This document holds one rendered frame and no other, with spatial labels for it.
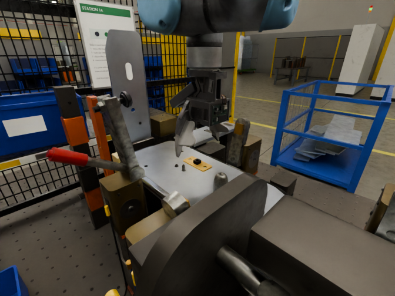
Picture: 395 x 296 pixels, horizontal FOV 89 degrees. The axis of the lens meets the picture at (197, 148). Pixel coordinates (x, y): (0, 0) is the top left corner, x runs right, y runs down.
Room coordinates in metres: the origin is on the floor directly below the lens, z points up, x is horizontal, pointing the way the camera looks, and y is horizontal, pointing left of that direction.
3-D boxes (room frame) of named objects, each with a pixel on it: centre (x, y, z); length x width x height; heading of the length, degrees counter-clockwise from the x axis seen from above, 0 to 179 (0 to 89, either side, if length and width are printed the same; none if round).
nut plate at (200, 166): (0.49, 0.00, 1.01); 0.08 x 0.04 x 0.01; 44
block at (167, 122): (0.74, 0.13, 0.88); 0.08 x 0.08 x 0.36; 44
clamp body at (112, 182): (0.33, 0.17, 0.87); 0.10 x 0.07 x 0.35; 134
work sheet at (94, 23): (0.92, 0.35, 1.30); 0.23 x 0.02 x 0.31; 134
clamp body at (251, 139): (0.57, -0.16, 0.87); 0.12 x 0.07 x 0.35; 134
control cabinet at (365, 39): (7.46, -5.53, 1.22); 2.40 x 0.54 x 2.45; 136
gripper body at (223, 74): (0.47, -0.02, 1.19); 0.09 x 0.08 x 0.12; 44
